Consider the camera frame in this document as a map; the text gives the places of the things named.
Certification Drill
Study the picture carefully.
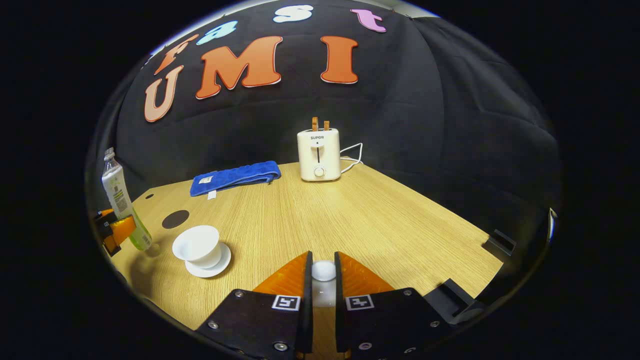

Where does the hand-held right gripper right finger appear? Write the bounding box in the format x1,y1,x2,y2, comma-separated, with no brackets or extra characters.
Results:
334,251,451,359

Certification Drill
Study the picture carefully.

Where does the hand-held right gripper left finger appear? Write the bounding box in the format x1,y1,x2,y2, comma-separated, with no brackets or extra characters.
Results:
195,250,314,360

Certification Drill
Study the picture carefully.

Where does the clear water bottle green label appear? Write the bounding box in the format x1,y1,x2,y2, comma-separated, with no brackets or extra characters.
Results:
101,147,153,252

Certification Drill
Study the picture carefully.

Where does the white teacup lid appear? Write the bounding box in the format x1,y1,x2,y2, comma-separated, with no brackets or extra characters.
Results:
311,260,337,308

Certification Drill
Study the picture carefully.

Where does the dark round coaster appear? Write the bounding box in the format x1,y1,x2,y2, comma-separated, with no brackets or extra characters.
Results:
161,209,190,230

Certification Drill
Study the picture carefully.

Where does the white teacup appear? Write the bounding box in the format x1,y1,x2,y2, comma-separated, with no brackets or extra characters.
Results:
172,225,222,269

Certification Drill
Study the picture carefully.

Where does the white saucer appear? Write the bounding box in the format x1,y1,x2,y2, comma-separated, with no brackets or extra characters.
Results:
185,242,232,279

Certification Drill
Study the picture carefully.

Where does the blue folded towel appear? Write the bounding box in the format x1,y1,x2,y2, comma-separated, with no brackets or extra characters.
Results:
189,160,282,200

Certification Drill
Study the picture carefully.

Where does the white toaster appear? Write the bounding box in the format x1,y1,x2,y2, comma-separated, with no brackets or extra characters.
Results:
297,128,342,182

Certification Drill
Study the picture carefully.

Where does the black backdrop cloth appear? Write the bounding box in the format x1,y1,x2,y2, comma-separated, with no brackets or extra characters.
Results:
87,0,561,266

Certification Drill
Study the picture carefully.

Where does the black table bracket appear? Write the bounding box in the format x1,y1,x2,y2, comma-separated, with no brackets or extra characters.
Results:
482,229,517,257
424,278,488,326

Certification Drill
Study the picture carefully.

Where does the white power cable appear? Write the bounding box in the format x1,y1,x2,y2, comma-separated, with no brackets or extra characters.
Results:
339,143,364,175

